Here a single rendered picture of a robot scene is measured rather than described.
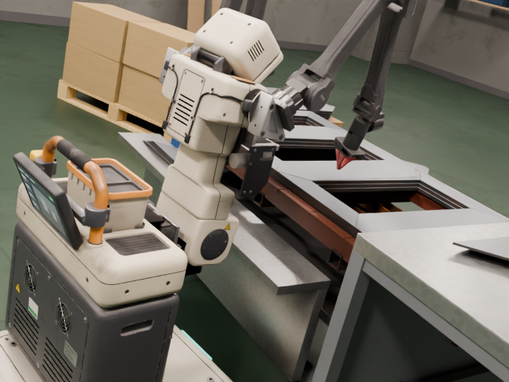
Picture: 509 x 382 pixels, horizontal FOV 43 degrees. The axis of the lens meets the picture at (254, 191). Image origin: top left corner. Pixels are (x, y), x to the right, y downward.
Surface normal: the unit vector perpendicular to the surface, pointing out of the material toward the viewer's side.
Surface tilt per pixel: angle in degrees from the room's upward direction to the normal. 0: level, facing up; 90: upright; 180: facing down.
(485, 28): 90
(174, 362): 0
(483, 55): 90
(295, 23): 90
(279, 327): 90
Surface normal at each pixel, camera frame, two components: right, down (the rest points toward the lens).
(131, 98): -0.58, 0.16
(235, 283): -0.83, 0.02
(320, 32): 0.63, 0.41
